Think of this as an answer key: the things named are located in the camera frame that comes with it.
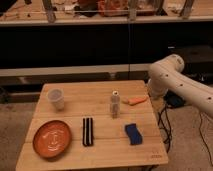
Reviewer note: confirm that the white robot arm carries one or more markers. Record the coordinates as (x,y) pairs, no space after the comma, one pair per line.
(166,74)

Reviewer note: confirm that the small clear plastic bottle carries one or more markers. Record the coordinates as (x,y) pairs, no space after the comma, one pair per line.
(115,104)

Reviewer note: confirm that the orange carrot toy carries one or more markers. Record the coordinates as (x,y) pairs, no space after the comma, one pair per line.
(134,101)

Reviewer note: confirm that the wooden table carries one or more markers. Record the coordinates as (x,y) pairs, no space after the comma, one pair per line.
(111,145)

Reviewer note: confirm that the translucent plastic cup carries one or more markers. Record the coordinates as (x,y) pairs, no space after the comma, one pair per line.
(56,98)

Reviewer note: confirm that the blue sponge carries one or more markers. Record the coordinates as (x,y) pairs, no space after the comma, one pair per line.
(133,133)

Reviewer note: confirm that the orange plate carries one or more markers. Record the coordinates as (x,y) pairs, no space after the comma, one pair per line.
(52,139)

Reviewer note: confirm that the black box on right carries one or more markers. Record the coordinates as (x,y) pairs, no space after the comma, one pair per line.
(198,59)

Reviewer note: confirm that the long workbench shelf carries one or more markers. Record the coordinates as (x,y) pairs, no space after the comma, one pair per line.
(95,12)

